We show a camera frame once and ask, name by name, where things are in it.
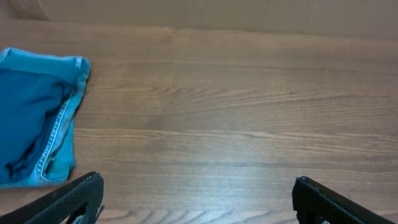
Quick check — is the folded light blue jeans left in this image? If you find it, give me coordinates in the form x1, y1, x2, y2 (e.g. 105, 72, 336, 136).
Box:
1, 48, 90, 189

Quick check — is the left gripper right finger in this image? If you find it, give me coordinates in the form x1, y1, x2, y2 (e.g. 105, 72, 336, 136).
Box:
292, 176, 394, 224

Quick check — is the blue polo shirt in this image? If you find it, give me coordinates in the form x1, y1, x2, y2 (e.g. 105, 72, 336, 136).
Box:
1, 69, 73, 184

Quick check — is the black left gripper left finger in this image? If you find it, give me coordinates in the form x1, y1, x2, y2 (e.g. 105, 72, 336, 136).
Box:
1, 172, 104, 224

